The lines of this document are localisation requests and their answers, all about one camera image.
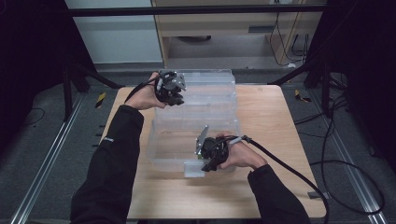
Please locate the yellow and black tape strip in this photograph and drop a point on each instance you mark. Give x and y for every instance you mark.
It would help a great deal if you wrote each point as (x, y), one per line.
(301, 97)
(100, 100)

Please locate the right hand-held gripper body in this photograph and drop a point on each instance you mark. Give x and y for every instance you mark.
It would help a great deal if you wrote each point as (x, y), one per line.
(213, 149)

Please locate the aluminium floor rail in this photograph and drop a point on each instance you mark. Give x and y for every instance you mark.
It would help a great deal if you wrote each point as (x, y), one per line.
(355, 180)
(46, 161)

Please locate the person's left hand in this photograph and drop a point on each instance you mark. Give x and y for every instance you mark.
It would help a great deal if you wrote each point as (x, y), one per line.
(144, 96)

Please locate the grey metal table bracket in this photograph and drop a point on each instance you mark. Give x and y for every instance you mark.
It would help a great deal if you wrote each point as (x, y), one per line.
(314, 195)

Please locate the black horizontal frame bar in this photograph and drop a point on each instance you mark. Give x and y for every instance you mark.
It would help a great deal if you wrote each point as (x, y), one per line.
(186, 10)

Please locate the clear plastic tiered storage box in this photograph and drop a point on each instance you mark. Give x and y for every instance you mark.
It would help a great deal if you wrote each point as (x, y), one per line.
(186, 133)

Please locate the dark curtain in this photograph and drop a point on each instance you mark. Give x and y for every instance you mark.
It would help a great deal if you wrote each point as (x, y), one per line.
(31, 62)
(367, 62)

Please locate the person's right hand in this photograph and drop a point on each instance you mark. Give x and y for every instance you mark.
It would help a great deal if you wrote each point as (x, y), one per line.
(243, 155)

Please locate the white cabinet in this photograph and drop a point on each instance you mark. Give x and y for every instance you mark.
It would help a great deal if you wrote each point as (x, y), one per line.
(118, 40)

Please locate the black metal stand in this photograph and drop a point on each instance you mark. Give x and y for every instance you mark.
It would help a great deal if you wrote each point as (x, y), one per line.
(67, 93)
(326, 90)

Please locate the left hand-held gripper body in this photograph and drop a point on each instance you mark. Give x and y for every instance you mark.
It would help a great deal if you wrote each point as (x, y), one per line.
(171, 83)

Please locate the light wooden desk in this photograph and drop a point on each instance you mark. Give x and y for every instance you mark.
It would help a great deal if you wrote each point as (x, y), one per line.
(218, 21)

